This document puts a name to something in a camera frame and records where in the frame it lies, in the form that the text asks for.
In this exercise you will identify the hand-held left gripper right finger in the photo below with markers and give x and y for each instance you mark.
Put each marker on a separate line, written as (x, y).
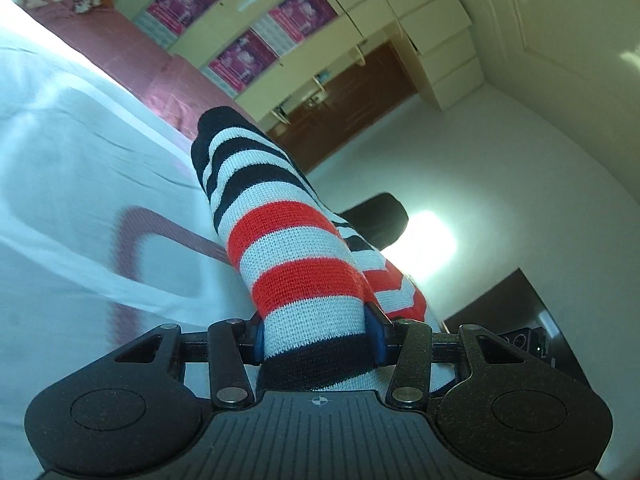
(375, 337)

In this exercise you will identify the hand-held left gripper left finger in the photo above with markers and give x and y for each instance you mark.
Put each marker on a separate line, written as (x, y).
(255, 342)

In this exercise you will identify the red black white striped sock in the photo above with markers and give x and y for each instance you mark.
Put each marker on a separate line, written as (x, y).
(295, 285)
(395, 290)

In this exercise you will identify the dark cabinet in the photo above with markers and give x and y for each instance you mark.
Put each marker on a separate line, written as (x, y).
(500, 305)

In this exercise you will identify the black device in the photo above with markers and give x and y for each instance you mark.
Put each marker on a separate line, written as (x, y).
(522, 341)

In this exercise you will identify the brown wooden door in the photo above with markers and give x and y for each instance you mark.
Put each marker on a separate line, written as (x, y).
(350, 105)

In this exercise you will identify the white bed sheet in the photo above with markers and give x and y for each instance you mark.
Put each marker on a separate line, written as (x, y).
(75, 185)

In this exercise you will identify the pink bed headboard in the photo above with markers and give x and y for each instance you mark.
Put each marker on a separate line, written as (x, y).
(125, 55)

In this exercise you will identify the cream wardrobe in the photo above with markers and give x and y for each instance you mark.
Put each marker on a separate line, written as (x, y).
(425, 20)

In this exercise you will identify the cream panelled door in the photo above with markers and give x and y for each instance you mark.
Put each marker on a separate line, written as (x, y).
(575, 35)

